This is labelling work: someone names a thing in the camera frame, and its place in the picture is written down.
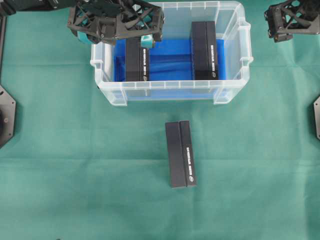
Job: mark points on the clear plastic storage case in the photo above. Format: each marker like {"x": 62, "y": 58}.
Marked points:
{"x": 233, "y": 44}

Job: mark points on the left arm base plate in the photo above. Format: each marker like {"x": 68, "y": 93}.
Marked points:
{"x": 7, "y": 116}

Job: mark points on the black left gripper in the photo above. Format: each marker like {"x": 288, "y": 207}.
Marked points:
{"x": 107, "y": 21}

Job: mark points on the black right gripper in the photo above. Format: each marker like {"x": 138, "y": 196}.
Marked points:
{"x": 293, "y": 17}

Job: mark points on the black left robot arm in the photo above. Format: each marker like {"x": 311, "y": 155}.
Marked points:
{"x": 11, "y": 7}

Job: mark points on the black box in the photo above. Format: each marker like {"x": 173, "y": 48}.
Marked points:
{"x": 180, "y": 154}
{"x": 137, "y": 61}
{"x": 204, "y": 54}

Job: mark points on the green table cloth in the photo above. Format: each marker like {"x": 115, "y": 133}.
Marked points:
{"x": 79, "y": 168}

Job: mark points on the blue foam case liner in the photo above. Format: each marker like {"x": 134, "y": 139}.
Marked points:
{"x": 169, "y": 60}

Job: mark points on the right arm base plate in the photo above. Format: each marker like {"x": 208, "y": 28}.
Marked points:
{"x": 316, "y": 108}

